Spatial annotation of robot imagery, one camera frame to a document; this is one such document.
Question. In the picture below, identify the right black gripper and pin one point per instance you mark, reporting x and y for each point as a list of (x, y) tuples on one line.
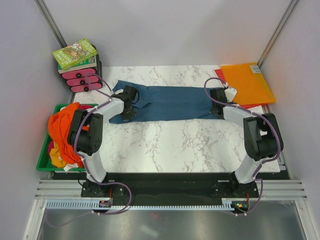
[(211, 110)]

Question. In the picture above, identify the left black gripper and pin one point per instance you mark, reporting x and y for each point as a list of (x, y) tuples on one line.
[(130, 116)]

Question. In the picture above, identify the blue polo shirt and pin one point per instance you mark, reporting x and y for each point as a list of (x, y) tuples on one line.
[(166, 103)]

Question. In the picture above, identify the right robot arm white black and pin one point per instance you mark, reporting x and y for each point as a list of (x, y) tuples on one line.
[(262, 138)]

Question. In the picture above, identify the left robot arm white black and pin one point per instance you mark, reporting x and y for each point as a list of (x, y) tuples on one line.
[(86, 130)]

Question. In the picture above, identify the red plastic folder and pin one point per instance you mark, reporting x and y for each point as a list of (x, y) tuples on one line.
[(220, 75)]

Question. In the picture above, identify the orange plastic folder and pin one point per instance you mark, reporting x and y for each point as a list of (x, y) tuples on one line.
[(250, 84)]

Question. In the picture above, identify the black pink drawer organizer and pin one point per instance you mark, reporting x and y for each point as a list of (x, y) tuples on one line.
[(82, 80)]

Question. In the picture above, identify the dark green book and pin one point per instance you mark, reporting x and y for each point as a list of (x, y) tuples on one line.
[(88, 63)]

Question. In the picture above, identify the light green book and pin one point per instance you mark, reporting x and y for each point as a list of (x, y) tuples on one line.
[(74, 54)]

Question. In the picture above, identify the orange shirt in bin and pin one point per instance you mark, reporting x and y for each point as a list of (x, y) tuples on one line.
[(58, 129)]

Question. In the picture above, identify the yellow shirt in bin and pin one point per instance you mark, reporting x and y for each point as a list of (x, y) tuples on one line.
[(56, 158)]

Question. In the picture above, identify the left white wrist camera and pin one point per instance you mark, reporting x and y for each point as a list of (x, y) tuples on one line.
[(118, 91)]

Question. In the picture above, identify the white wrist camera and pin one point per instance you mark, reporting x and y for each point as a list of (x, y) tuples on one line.
[(118, 91), (230, 93)]

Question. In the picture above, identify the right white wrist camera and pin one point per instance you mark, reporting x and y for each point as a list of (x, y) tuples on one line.
[(230, 93)]

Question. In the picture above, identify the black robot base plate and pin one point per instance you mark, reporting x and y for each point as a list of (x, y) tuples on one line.
[(170, 188)]

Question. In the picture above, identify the grey slotted cable duct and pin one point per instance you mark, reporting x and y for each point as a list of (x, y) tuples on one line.
[(96, 204)]

